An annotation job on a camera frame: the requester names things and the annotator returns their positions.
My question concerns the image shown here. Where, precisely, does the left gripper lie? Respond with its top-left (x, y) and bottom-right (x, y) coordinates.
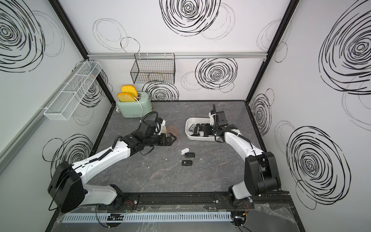
top-left (145, 132), bottom-right (177, 148)

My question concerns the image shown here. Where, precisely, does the silver bmw key fob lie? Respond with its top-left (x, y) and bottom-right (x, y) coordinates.
top-left (189, 124), bottom-right (197, 133)

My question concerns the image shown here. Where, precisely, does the white storage box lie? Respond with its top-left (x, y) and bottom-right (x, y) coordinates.
top-left (185, 118), bottom-right (214, 142)

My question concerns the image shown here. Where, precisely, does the white key fob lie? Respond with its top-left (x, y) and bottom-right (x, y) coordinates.
top-left (181, 148), bottom-right (190, 155)

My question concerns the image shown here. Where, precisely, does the black three-button key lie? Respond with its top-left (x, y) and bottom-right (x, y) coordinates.
top-left (185, 152), bottom-right (196, 159)

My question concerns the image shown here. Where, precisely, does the black vw key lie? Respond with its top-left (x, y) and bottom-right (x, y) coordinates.
top-left (182, 159), bottom-right (193, 166)

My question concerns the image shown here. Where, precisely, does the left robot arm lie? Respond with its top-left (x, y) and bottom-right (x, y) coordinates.
top-left (48, 111), bottom-right (177, 213)

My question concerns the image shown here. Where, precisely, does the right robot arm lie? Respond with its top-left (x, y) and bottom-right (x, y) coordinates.
top-left (185, 105), bottom-right (281, 200)

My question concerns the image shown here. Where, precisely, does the pink translucent cup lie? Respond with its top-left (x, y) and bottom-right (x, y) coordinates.
top-left (167, 125), bottom-right (179, 137)

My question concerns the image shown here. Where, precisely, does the clear jar with grain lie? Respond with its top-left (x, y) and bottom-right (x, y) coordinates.
top-left (160, 125), bottom-right (167, 134)

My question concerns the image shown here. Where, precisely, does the mint green toaster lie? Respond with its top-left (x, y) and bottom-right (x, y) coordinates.
top-left (116, 92), bottom-right (153, 118)

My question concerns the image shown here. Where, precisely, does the rear yellow toast slice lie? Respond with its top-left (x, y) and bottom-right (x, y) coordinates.
top-left (121, 85), bottom-right (139, 98)

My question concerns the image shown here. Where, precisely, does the yellow toast slice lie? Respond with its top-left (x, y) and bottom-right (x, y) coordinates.
top-left (117, 93), bottom-right (137, 102)
top-left (121, 85), bottom-right (139, 98)

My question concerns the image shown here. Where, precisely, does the front yellow toast slice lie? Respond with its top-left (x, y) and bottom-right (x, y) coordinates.
top-left (117, 93), bottom-right (137, 102)

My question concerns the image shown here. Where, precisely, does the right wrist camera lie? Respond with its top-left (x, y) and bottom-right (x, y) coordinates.
top-left (209, 110), bottom-right (219, 127)

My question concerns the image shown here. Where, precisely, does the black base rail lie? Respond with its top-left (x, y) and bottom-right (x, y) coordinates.
top-left (98, 191), bottom-right (292, 211)

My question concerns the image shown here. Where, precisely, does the white toaster cord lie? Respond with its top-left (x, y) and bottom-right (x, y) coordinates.
top-left (115, 96), bottom-right (144, 118)

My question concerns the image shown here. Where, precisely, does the black wire basket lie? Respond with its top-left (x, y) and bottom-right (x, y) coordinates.
top-left (130, 53), bottom-right (176, 84)

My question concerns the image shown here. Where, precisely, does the white mesh wall shelf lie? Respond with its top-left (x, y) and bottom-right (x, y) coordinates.
top-left (43, 61), bottom-right (102, 121)

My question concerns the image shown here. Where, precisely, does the white slotted cable duct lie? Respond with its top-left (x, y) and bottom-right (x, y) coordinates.
top-left (62, 212), bottom-right (233, 223)

